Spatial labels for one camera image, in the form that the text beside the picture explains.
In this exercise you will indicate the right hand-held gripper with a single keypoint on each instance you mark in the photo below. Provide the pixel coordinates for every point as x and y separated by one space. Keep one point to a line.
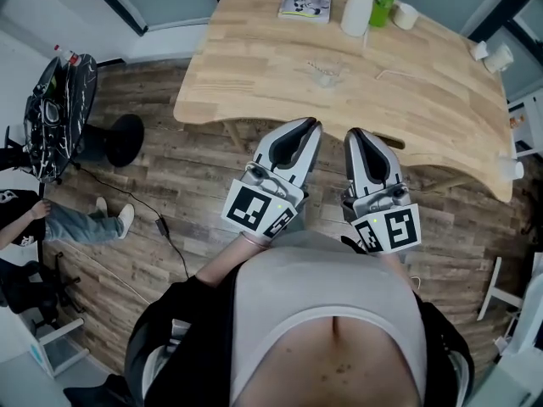
399 227

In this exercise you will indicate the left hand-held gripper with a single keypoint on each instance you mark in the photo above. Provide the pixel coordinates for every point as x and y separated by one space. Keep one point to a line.
246 210

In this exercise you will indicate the clear glass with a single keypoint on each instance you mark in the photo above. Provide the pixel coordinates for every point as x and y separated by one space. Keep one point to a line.
326 79

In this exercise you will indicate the clear plastic stick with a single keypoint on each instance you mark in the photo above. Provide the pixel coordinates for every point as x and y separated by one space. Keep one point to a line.
320 69

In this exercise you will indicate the person's left forearm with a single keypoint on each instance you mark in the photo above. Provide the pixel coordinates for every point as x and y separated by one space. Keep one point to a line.
220 265

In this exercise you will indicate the person's right forearm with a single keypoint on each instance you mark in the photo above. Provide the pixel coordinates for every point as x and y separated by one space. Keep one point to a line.
399 265

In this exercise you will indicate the small white cup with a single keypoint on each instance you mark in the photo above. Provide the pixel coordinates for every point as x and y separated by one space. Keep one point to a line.
405 15

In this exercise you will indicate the wooden desk leg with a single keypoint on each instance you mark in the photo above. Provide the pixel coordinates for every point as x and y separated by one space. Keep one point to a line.
235 134
449 181

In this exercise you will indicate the person's grey trousers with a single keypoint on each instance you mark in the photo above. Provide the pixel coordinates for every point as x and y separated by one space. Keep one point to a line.
301 238

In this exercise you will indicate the person's white crop top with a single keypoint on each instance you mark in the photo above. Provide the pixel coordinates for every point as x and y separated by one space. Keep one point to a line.
318 278

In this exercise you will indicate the white vase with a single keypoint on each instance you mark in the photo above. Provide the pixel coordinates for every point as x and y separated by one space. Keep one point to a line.
357 13

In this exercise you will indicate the white yellow illustrated book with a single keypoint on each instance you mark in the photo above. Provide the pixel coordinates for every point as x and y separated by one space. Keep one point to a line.
305 0

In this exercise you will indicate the green plant pot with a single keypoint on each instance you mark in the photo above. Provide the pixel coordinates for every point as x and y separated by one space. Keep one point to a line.
381 11

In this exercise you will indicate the white shelf unit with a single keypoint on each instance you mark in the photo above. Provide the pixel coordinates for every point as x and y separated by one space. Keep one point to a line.
524 125

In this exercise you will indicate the small white box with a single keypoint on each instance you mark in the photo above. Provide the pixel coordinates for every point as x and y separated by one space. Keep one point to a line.
480 51

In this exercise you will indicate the white rack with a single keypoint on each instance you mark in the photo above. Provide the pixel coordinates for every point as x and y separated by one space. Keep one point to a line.
530 303

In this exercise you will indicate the person's black jacket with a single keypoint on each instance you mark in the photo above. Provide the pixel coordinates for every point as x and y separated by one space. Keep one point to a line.
191 346

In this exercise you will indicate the black marbled round table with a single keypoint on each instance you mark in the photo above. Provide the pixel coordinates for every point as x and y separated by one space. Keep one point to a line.
63 113

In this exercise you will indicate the red-capped plastic bottle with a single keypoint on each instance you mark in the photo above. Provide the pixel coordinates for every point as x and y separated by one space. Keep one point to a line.
68 54

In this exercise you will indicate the black headset green accents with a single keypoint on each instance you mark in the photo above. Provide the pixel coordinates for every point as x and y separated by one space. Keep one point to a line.
48 81

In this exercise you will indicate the black office chair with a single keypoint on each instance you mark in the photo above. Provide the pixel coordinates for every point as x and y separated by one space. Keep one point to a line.
10 155
25 286

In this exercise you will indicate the white open cabinet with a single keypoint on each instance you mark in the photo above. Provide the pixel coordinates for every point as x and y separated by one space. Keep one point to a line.
63 328

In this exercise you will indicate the white metal frame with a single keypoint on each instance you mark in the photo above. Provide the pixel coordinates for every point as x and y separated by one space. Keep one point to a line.
492 286

